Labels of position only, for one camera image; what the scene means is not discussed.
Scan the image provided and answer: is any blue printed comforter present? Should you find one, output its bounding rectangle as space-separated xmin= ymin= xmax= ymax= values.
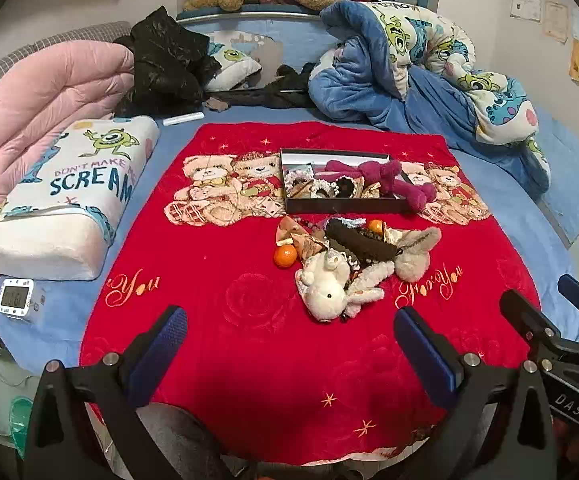
xmin=308 ymin=0 xmax=553 ymax=198

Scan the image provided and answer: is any white digital timer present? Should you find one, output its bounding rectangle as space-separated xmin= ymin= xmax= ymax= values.
xmin=0 ymin=278 xmax=36 ymax=317

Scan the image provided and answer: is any person's grey trouser leg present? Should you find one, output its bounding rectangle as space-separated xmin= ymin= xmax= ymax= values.
xmin=137 ymin=404 xmax=250 ymax=480

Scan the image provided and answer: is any white stick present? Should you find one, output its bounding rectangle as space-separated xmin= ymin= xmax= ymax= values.
xmin=162 ymin=112 xmax=205 ymax=127

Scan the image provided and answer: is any white plush rabbit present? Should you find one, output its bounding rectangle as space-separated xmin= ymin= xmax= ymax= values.
xmin=294 ymin=250 xmax=385 ymax=322

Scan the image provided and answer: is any white wall certificate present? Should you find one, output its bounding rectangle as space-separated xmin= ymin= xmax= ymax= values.
xmin=510 ymin=0 xmax=541 ymax=23

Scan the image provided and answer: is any cream wall certificate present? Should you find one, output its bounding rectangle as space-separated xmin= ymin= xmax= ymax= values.
xmin=543 ymin=1 xmax=569 ymax=43

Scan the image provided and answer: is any brown checked fabric bow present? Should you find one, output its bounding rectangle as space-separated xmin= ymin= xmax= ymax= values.
xmin=299 ymin=237 xmax=329 ymax=263

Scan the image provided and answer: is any pink quilt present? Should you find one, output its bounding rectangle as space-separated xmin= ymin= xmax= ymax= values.
xmin=0 ymin=42 xmax=135 ymax=346

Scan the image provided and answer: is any magenta plush toy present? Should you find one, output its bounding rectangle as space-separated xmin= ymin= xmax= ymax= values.
xmin=324 ymin=159 xmax=437 ymax=212

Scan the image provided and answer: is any black puffer jacket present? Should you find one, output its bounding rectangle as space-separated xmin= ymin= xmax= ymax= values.
xmin=114 ymin=6 xmax=220 ymax=118

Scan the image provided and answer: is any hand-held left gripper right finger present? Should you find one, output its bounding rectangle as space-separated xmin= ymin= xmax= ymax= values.
xmin=393 ymin=306 xmax=557 ymax=480

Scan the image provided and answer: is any green plastic object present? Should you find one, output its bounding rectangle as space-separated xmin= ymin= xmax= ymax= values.
xmin=7 ymin=395 xmax=35 ymax=453

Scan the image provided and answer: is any beige plush rabbit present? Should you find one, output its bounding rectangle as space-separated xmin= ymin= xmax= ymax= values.
xmin=393 ymin=226 xmax=443 ymax=283

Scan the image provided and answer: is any black shallow box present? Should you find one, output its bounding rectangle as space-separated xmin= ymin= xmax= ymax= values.
xmin=280 ymin=147 xmax=423 ymax=216

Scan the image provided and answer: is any tan fabric bow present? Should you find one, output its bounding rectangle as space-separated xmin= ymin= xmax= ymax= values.
xmin=276 ymin=216 xmax=315 ymax=250

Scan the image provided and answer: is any brown lace hair bow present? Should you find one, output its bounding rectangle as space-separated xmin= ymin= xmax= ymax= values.
xmin=288 ymin=181 xmax=321 ymax=199

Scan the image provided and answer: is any large printed white pillow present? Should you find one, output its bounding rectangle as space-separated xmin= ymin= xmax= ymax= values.
xmin=0 ymin=115 xmax=161 ymax=282

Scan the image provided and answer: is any grey checked cushion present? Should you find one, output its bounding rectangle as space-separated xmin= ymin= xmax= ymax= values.
xmin=0 ymin=21 xmax=130 ymax=121

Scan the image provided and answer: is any black white scrunchie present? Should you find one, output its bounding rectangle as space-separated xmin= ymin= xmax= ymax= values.
xmin=319 ymin=179 xmax=365 ymax=199

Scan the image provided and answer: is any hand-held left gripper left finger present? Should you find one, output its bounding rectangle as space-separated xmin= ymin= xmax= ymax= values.
xmin=24 ymin=305 xmax=190 ymax=480

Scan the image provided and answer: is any dark brown fleece headband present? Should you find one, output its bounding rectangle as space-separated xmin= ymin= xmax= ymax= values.
xmin=324 ymin=218 xmax=401 ymax=266

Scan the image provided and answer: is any red printed blanket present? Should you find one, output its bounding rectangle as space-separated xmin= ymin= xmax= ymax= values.
xmin=78 ymin=121 xmax=543 ymax=466

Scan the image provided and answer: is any small printed white pillow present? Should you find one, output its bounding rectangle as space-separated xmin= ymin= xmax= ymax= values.
xmin=204 ymin=30 xmax=263 ymax=93

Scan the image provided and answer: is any dark clothing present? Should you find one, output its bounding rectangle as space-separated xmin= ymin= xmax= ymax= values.
xmin=204 ymin=62 xmax=317 ymax=111

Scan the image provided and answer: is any blue bed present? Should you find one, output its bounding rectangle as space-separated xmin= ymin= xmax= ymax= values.
xmin=0 ymin=10 xmax=579 ymax=401

